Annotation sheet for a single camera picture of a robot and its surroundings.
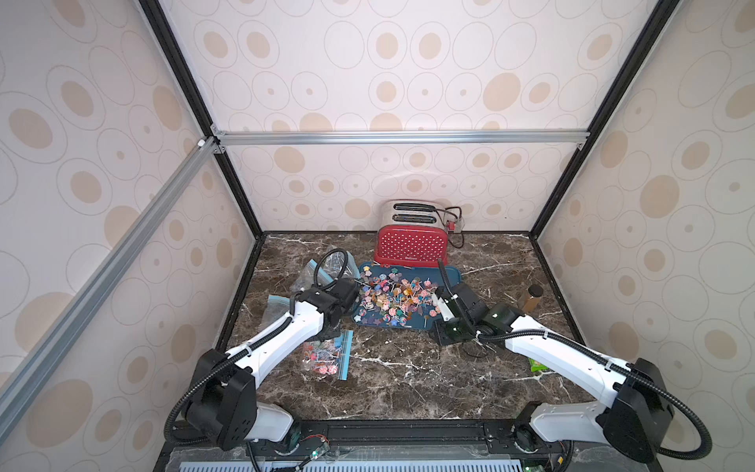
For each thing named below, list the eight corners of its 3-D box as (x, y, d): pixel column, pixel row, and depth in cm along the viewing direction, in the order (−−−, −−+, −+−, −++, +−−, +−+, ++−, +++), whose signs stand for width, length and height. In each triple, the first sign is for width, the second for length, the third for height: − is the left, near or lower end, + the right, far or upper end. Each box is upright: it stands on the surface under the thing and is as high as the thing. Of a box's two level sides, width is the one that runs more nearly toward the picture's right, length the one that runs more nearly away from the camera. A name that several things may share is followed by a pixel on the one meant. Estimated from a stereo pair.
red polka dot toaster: (376, 271, 110) (375, 238, 96) (377, 231, 124) (376, 196, 110) (442, 272, 110) (450, 238, 96) (435, 231, 124) (442, 196, 110)
